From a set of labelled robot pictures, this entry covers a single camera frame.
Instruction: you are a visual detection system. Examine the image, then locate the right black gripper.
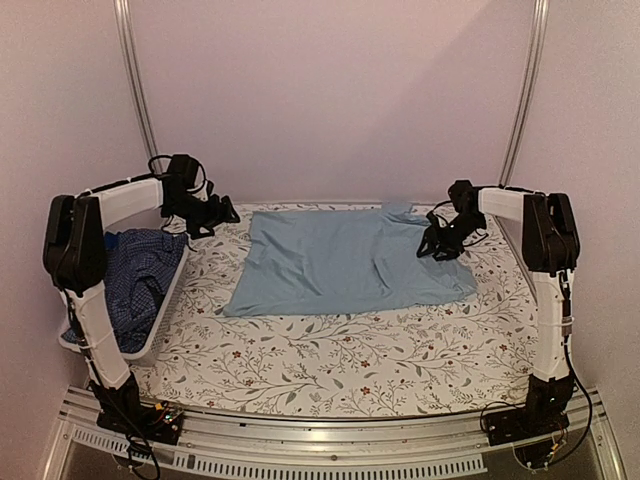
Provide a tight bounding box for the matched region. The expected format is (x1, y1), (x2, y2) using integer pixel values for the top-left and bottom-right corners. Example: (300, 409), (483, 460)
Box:
(418, 214), (487, 261)

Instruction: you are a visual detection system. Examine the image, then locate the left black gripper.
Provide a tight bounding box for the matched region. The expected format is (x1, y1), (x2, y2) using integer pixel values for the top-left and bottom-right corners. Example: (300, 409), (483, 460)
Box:
(165, 192), (242, 240)

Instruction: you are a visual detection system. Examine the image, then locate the light blue t-shirt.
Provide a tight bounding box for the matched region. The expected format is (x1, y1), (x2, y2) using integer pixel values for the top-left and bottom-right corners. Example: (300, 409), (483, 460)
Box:
(224, 203), (477, 317)

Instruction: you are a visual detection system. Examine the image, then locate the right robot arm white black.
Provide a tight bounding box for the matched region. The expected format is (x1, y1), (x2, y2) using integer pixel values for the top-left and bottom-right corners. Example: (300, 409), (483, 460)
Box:
(416, 180), (580, 436)

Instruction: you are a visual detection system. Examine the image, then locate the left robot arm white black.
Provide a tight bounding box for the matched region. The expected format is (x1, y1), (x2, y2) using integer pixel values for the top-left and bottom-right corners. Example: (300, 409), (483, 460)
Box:
(43, 154), (240, 434)

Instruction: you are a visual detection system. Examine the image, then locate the white plastic laundry basket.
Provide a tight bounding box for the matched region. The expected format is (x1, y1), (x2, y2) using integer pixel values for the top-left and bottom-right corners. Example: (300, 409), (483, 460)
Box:
(58, 234), (192, 362)

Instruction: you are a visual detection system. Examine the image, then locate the dark blue checkered shirt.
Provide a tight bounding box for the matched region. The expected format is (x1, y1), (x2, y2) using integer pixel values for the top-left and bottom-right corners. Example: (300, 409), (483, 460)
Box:
(62, 228), (190, 354)

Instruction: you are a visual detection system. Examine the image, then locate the front aluminium rail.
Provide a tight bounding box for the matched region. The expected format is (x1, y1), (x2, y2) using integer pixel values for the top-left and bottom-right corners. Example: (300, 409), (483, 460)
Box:
(43, 387), (627, 479)

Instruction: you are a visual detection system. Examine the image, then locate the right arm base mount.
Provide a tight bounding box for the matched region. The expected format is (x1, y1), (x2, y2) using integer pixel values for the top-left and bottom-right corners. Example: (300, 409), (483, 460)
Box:
(479, 401), (570, 446)

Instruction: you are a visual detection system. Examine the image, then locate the left aluminium frame post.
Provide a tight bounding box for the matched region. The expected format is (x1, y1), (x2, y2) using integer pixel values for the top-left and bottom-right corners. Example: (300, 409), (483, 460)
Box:
(113, 0), (158, 157)

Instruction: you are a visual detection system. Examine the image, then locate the aluminium frame post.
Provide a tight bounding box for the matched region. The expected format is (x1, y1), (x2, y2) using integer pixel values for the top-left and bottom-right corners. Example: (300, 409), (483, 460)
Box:
(499, 0), (550, 186)
(113, 0), (158, 157)

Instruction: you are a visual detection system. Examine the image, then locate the right aluminium frame post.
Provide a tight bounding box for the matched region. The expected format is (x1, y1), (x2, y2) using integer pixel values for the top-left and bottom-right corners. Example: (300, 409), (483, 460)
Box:
(499, 0), (550, 186)

